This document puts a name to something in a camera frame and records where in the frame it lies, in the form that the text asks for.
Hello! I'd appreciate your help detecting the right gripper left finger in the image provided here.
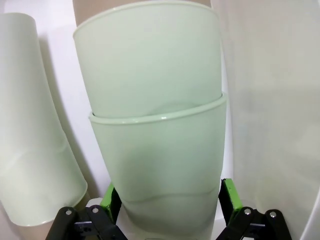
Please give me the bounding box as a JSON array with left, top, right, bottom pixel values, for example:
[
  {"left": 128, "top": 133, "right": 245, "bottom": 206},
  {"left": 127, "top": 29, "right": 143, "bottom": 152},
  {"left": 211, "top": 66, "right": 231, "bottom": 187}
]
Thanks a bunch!
[{"left": 47, "top": 182, "right": 126, "bottom": 240}]

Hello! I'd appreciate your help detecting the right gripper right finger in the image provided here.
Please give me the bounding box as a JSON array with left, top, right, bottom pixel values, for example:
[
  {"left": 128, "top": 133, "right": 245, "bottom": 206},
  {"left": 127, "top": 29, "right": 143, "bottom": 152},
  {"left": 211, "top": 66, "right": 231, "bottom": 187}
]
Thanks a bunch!
[{"left": 217, "top": 177, "right": 293, "bottom": 240}]

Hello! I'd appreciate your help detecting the light green cup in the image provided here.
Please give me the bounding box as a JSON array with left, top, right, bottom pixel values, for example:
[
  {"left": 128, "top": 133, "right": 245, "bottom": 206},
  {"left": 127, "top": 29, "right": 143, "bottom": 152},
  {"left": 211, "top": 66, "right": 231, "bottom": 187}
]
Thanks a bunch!
[
  {"left": 72, "top": 6, "right": 223, "bottom": 118},
  {"left": 88, "top": 92, "right": 228, "bottom": 240},
  {"left": 0, "top": 12, "right": 89, "bottom": 227}
]

